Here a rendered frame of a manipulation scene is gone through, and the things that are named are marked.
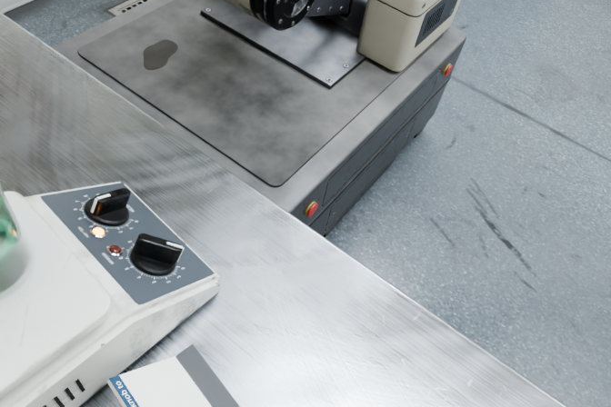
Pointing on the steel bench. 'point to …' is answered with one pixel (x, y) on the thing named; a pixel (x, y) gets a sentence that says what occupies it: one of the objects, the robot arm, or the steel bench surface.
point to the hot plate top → (46, 302)
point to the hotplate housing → (98, 353)
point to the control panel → (132, 283)
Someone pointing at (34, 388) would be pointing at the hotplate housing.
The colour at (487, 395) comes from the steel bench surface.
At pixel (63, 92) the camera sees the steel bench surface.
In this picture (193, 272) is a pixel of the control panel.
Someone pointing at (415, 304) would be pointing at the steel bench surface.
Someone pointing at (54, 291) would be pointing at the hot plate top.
